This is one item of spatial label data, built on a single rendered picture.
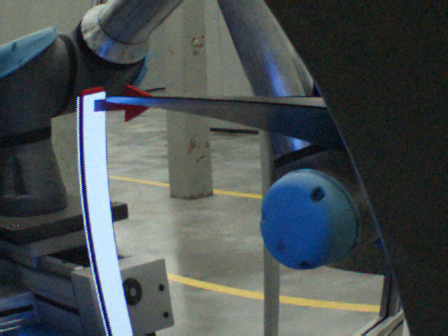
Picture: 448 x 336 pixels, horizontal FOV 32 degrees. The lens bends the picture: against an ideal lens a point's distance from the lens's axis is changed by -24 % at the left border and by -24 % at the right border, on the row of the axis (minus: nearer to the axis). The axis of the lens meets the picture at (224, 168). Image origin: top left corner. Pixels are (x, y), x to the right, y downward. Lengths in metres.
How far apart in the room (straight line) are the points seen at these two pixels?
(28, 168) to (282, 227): 0.40
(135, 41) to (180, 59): 6.10
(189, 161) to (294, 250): 6.52
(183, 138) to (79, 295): 6.29
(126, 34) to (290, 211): 0.42
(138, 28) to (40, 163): 0.20
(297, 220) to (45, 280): 0.38
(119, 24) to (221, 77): 10.60
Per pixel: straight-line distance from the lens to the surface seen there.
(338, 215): 0.67
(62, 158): 2.58
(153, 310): 0.98
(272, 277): 2.96
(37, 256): 0.97
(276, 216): 0.69
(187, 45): 7.15
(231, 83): 11.49
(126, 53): 1.05
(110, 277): 0.61
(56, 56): 1.03
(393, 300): 1.08
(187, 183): 7.21
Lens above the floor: 1.22
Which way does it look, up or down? 8 degrees down
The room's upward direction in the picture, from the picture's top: 3 degrees counter-clockwise
